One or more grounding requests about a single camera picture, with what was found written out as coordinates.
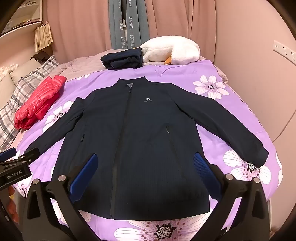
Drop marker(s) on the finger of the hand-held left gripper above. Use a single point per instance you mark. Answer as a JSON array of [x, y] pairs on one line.
[[30, 156], [7, 154]]

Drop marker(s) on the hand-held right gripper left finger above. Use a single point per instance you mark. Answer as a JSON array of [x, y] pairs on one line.
[[86, 172]]

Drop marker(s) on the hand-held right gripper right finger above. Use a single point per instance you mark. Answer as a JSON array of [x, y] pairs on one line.
[[203, 172]]

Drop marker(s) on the navy zip jacket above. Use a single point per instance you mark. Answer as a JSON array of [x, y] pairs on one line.
[[138, 129]]

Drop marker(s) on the folded navy clothes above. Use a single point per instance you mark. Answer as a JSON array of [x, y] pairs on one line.
[[122, 59]]

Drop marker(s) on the red puffer jacket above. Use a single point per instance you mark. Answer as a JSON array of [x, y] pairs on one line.
[[39, 99]]

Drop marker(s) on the cream pillow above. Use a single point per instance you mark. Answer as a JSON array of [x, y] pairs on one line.
[[25, 70], [5, 89]]

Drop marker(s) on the grey plaid pillow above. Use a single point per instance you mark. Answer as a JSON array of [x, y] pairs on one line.
[[25, 90]]

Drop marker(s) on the white fluffy toy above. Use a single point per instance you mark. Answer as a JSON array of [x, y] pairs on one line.
[[8, 69]]

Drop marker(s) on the purple floral blanket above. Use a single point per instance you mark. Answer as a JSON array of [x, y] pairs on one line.
[[185, 76]]

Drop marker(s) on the dark cloth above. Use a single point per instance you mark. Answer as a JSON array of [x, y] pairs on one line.
[[40, 56]]

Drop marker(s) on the pink quilt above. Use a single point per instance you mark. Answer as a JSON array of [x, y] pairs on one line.
[[81, 64]]

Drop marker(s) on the beige tassel fringe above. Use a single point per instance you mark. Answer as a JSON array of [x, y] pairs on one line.
[[44, 37]]

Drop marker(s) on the white plush goose toy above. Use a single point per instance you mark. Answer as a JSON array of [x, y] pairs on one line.
[[166, 49]]

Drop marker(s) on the white wall shelf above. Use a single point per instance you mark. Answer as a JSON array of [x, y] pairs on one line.
[[20, 16]]

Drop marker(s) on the white wall socket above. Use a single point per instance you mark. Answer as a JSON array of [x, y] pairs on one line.
[[284, 49]]

